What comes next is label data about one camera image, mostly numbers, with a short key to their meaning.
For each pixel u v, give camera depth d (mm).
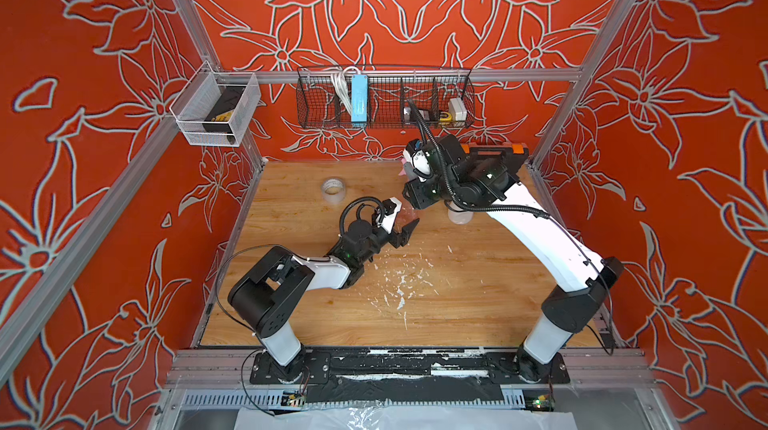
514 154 975
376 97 1005
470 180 481
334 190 1102
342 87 860
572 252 437
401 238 748
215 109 829
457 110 910
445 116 946
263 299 468
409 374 732
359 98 898
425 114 951
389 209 698
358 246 672
